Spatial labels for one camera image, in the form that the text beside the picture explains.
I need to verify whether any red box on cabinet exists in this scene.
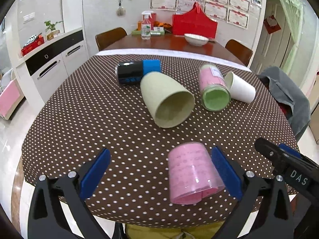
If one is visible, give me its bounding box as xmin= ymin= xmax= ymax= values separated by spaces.
xmin=21 ymin=35 xmax=44 ymax=56

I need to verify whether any small potted green plant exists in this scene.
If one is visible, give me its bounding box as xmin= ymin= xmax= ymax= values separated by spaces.
xmin=44 ymin=21 xmax=63 ymax=40

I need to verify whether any white paper cup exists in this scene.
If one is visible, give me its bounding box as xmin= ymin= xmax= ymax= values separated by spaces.
xmin=224 ymin=71 xmax=256 ymax=104

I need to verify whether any red diamond door decoration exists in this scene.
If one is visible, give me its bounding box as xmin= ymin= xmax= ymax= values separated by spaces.
xmin=263 ymin=15 xmax=281 ymax=35

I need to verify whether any hanging brush on wall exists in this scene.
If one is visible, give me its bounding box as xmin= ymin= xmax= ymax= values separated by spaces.
xmin=116 ymin=0 xmax=126 ymax=17

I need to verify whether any yellow seat cushion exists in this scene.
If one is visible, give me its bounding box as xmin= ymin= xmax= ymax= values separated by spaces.
xmin=125 ymin=222 xmax=224 ymax=239

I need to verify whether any sofa with pink blanket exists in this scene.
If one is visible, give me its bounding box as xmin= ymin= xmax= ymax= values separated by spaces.
xmin=0 ymin=69 xmax=24 ymax=120

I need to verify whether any black can blue band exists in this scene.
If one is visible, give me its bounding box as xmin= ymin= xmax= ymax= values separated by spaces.
xmin=115 ymin=59 xmax=161 ymax=85

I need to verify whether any green lace door curtain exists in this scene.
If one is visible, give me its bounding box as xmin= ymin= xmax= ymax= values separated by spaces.
xmin=280 ymin=0 xmax=304 ymax=75

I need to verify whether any clear spray bottle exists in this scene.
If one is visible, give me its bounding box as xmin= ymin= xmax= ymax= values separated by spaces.
xmin=141 ymin=11 xmax=154 ymax=40

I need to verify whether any brown polka dot tablecloth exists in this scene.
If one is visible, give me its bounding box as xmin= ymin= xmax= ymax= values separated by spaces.
xmin=22 ymin=54 xmax=298 ymax=228

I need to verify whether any red gift bag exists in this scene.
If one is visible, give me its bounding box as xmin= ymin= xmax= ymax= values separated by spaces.
xmin=172 ymin=2 xmax=218 ymax=39

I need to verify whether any white sideboard cabinet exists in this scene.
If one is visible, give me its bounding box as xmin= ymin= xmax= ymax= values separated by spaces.
xmin=15 ymin=28 xmax=88 ymax=110

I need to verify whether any grey jacket on chair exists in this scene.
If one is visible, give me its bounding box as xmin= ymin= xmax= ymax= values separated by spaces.
xmin=257 ymin=66 xmax=311 ymax=141

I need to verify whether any brown wooden chair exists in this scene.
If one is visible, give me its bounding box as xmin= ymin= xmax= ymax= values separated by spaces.
xmin=225 ymin=39 xmax=253 ymax=66
xmin=95 ymin=27 xmax=127 ymax=51

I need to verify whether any pink jar green lid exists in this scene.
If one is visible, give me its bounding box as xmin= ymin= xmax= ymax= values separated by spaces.
xmin=198 ymin=64 xmax=231 ymax=112

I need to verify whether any right brown wooden chair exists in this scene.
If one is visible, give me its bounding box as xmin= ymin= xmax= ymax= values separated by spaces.
xmin=225 ymin=39 xmax=253 ymax=66

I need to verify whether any white ceramic bowl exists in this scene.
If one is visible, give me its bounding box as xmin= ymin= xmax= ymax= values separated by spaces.
xmin=184 ymin=33 xmax=209 ymax=46

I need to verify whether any left brown wooden chair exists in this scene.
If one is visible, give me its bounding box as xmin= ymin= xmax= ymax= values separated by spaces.
xmin=95 ymin=27 xmax=127 ymax=51

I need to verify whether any pink translucent plastic cup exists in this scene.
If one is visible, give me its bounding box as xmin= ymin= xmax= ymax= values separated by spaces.
xmin=168 ymin=142 xmax=225 ymax=205

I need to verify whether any pale green cup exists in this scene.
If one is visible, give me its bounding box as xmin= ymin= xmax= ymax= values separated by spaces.
xmin=140 ymin=72 xmax=195 ymax=128

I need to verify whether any white double light switch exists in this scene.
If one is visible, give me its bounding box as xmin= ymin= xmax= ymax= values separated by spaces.
xmin=23 ymin=12 xmax=35 ymax=23

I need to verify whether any green tray with items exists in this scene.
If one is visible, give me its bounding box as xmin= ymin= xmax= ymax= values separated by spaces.
xmin=131 ymin=27 xmax=165 ymax=36

